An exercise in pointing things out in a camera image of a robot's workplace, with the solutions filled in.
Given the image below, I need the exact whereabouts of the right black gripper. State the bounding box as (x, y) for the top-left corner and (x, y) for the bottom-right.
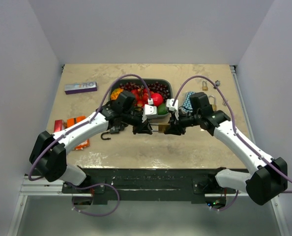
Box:
(163, 108), (200, 136)

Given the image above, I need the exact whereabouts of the small brass padlock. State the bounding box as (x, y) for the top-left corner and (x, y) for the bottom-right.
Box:
(150, 123), (170, 133)
(202, 81), (208, 91)

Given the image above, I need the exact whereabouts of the black padlock with keys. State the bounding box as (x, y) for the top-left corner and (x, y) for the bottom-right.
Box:
(100, 124), (127, 141)

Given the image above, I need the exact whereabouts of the brass long-shackle padlock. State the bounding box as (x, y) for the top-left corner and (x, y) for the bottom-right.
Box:
(208, 95), (217, 111)

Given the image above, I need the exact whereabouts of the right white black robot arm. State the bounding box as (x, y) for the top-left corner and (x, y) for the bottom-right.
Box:
(164, 92), (288, 206)

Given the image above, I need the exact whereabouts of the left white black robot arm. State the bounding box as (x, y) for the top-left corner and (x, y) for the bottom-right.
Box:
(29, 91), (157, 193)

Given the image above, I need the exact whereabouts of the blue chevron sponge pack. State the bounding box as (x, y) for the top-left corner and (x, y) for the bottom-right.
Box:
(179, 91), (195, 116)

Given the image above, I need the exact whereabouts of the green lime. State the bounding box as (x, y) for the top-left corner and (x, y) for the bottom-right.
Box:
(157, 103), (168, 116)

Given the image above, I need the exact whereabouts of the red cherries cluster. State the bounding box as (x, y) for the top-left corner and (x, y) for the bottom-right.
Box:
(130, 88), (152, 108)

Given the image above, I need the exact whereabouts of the red apple back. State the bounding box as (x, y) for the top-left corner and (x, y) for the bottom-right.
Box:
(151, 93), (164, 107)

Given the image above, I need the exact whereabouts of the grey fruit tray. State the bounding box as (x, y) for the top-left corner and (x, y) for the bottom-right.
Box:
(108, 78), (173, 119)

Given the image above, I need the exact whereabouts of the toy pineapple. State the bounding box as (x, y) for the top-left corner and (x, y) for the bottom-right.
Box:
(110, 88), (124, 100)

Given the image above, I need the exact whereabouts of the dark grapes bunch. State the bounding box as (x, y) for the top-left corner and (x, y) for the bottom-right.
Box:
(119, 81), (171, 99)

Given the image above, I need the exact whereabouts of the small brass closed padlock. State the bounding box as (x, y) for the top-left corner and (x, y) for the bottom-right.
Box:
(202, 81), (208, 91)

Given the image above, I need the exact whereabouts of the purple silver toothpaste box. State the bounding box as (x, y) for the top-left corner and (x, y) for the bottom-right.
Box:
(64, 82), (97, 95)

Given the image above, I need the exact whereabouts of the orange razor package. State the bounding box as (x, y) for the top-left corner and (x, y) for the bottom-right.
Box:
(66, 116), (90, 150)

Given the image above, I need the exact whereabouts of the red small box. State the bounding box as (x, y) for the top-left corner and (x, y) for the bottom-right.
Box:
(53, 119), (65, 133)

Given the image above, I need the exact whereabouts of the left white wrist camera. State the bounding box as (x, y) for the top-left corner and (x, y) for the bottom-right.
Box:
(142, 98), (158, 122)

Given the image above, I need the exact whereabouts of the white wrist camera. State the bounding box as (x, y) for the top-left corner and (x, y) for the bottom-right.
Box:
(166, 98), (178, 113)
(142, 98), (158, 122)

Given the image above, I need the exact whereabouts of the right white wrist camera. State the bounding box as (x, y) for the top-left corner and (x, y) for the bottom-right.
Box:
(166, 98), (178, 113)

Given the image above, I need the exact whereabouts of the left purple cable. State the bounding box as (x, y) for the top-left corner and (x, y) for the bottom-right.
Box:
(28, 74), (153, 216)

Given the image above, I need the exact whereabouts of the purple cable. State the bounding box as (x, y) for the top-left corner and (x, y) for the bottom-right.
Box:
(173, 75), (292, 212)
(28, 74), (153, 216)

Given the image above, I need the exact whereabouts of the panda keychain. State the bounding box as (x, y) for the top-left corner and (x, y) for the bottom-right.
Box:
(213, 80), (220, 89)

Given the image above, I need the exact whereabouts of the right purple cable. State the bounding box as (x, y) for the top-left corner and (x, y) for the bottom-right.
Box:
(173, 75), (292, 212)

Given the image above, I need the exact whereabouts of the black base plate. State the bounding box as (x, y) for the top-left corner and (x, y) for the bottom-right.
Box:
(31, 168), (262, 205)

